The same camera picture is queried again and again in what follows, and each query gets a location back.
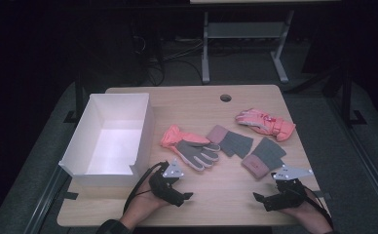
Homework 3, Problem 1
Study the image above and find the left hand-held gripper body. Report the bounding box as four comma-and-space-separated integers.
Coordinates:
148, 159, 185, 208

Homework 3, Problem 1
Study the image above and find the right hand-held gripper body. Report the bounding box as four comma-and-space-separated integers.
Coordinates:
262, 164, 315, 213

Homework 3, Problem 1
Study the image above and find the white storage box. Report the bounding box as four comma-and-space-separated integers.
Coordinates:
57, 93, 156, 188

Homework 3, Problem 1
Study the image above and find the person's right hand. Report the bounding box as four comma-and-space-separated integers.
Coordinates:
279, 188, 333, 234

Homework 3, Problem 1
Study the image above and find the person's left hand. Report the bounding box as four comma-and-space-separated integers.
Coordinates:
120, 180, 171, 231

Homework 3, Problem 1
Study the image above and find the black metal stand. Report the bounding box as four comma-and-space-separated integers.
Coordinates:
338, 59, 368, 127

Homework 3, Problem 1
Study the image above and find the right hand-held gripper black cable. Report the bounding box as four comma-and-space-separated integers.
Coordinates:
302, 184, 335, 229

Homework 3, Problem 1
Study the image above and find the aluminium rail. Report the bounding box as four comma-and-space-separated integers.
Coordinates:
23, 166, 72, 234
325, 96, 378, 226

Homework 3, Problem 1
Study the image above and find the bundle of floor cables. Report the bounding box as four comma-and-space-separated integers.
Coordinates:
131, 33, 205, 88

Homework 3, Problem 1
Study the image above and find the grey metal table frame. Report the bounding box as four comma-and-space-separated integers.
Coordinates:
201, 9, 296, 85

